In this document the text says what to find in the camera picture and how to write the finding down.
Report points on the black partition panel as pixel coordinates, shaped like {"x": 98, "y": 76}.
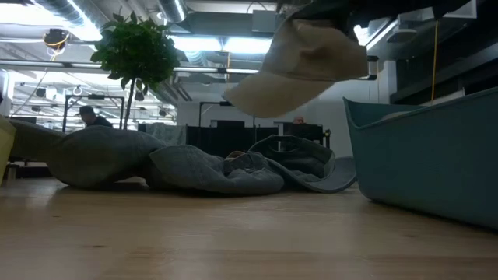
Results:
{"x": 218, "y": 138}

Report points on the teal plastic bin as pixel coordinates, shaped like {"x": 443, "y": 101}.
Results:
{"x": 428, "y": 163}

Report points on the green leafy plant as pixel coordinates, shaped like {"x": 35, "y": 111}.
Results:
{"x": 136, "y": 50}

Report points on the person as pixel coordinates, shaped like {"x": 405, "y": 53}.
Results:
{"x": 95, "y": 120}
{"x": 299, "y": 120}

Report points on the yellow plastic bin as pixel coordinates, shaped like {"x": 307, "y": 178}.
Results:
{"x": 5, "y": 148}

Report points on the blue denim baseball cap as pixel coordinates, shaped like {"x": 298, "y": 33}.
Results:
{"x": 303, "y": 159}
{"x": 202, "y": 171}
{"x": 97, "y": 155}

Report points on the silver ventilation duct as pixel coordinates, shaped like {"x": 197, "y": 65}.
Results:
{"x": 173, "y": 9}

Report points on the tan baseball cap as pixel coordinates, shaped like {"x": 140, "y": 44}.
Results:
{"x": 303, "y": 58}

